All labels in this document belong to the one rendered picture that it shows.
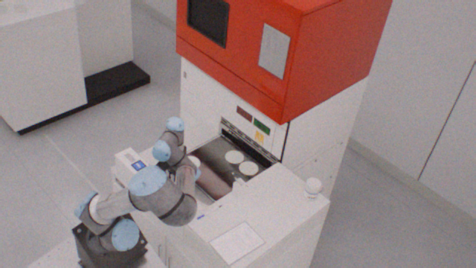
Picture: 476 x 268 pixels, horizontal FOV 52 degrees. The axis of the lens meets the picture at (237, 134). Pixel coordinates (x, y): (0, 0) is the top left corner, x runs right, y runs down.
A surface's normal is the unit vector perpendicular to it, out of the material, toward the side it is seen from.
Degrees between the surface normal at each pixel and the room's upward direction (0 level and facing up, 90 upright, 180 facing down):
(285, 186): 0
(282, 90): 90
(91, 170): 0
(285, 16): 90
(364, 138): 90
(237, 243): 0
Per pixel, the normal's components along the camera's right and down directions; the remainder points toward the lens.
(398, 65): -0.72, 0.39
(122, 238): 0.69, -0.12
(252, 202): 0.10, -0.76
